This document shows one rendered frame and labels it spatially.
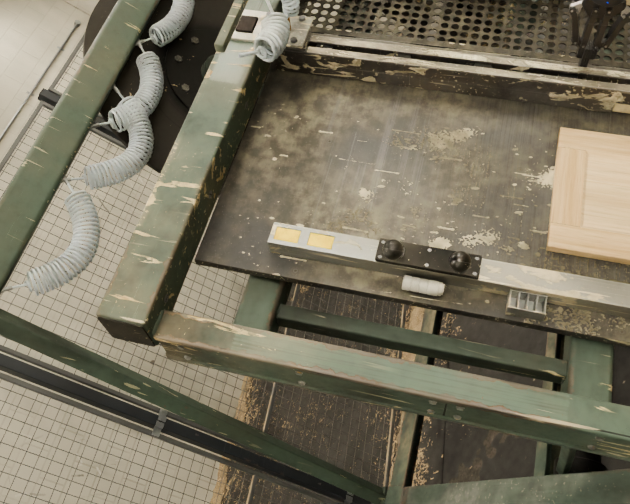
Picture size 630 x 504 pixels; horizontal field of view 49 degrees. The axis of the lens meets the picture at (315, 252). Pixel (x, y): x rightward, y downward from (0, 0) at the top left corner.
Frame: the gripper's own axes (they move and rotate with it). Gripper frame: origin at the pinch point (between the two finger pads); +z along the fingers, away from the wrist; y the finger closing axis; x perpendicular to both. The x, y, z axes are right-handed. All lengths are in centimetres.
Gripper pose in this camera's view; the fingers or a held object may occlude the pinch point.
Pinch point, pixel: (585, 57)
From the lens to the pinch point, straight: 167.7
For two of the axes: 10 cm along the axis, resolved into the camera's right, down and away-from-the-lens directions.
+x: -2.5, 8.4, -4.8
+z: 0.8, 5.1, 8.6
